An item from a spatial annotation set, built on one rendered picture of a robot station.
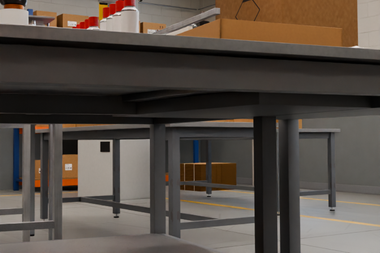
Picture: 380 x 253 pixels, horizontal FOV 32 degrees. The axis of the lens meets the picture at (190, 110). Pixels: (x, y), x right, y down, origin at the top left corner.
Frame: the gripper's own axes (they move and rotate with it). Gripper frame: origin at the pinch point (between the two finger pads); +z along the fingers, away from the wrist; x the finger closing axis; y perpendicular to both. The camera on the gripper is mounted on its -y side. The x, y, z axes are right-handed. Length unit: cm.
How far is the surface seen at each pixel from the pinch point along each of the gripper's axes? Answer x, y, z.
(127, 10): -4.2, 2.3, 5.6
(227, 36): 73, 12, -16
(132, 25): -1.7, 0.8, 9.2
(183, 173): -549, -322, 404
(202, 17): 33.6, -2.5, -6.3
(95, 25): -36.5, 0.7, 22.0
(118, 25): -10.0, 2.1, 12.2
